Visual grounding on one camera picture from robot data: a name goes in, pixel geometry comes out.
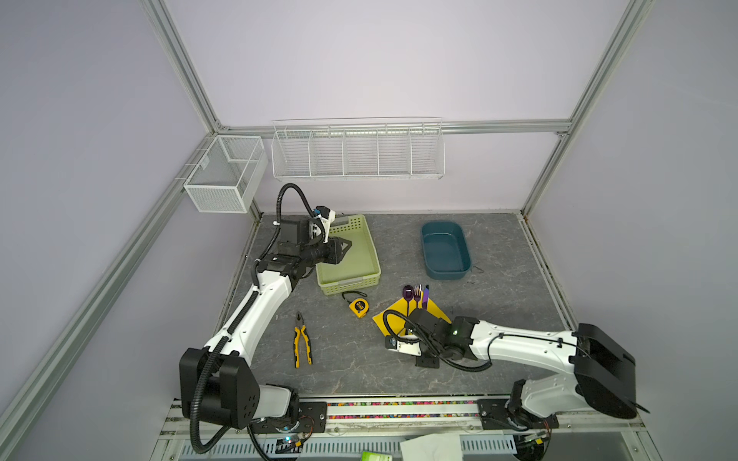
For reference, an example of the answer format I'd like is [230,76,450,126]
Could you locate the yellow paper napkin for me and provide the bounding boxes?
[371,295,453,338]

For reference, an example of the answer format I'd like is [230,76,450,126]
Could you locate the purple metal knife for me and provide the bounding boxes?
[421,284,430,310]

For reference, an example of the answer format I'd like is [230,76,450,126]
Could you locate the purple metal spoon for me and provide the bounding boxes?
[403,284,415,316]

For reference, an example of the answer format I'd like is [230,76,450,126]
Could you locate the purple metal fork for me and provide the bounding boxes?
[413,284,423,309]

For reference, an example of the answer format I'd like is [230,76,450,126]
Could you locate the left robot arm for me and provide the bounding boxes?
[179,182,352,454]

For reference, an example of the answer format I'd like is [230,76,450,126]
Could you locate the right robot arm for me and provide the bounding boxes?
[379,308,645,431]

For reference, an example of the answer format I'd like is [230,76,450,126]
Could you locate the light green perforated basket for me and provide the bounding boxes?
[316,214,382,296]

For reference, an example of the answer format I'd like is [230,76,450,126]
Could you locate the yellow tape measure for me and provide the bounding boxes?
[341,290,369,319]

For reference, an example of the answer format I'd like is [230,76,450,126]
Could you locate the teal plastic tray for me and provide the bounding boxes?
[421,221,472,280]

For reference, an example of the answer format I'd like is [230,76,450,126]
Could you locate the yellow black pliers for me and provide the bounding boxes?
[293,312,313,369]

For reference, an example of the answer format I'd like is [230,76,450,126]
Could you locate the white paper sheet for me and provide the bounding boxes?
[400,433,463,461]

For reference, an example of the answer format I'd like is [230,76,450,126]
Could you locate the green small object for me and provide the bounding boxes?
[361,451,393,461]

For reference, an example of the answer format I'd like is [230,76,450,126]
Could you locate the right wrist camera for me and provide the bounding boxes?
[384,336,423,357]

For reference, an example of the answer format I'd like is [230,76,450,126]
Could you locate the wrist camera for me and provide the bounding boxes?
[313,206,336,243]
[384,336,423,357]

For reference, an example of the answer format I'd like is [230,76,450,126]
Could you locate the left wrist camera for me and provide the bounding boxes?
[313,206,336,243]

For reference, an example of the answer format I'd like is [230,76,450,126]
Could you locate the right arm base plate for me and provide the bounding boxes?
[477,399,559,431]

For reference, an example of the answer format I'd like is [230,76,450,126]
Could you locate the long white wire shelf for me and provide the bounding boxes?
[272,117,446,180]

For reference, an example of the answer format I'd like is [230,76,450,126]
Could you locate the small white wire basket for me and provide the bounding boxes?
[184,136,268,214]

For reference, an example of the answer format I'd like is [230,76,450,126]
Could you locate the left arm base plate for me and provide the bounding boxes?
[251,401,328,434]

